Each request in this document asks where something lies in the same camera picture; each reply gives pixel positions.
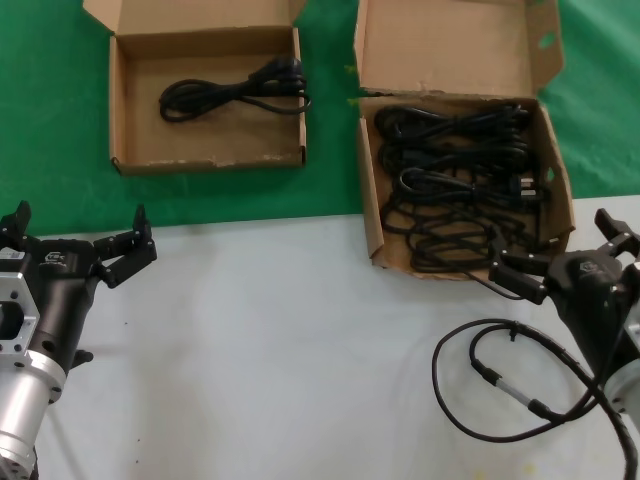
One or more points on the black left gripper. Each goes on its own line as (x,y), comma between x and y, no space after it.
(65,290)

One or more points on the torn brown cardboard box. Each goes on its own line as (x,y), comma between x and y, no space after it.
(445,45)

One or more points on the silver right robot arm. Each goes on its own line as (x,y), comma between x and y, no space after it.
(627,387)

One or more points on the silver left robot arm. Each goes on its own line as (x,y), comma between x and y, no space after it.
(20,410)

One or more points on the shallow brown cardboard box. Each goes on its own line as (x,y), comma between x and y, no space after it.
(200,140)

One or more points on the black left wrist camera part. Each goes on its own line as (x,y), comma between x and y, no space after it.
(82,357)

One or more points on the green cloth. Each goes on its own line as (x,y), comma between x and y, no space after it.
(50,100)

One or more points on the silver left wrist bracket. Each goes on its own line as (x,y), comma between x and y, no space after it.
(15,295)

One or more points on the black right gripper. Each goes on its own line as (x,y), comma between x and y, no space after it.
(590,300)

